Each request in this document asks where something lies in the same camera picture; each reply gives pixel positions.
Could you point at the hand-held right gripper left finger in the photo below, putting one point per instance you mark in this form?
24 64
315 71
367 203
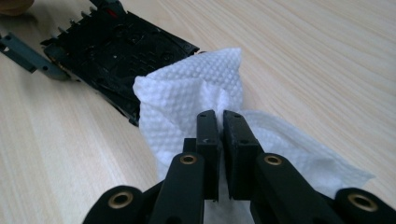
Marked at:
209 146

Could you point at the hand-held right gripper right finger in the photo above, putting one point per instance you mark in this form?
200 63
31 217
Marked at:
240 152

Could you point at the white wet wipe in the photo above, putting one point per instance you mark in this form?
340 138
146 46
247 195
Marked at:
186 90

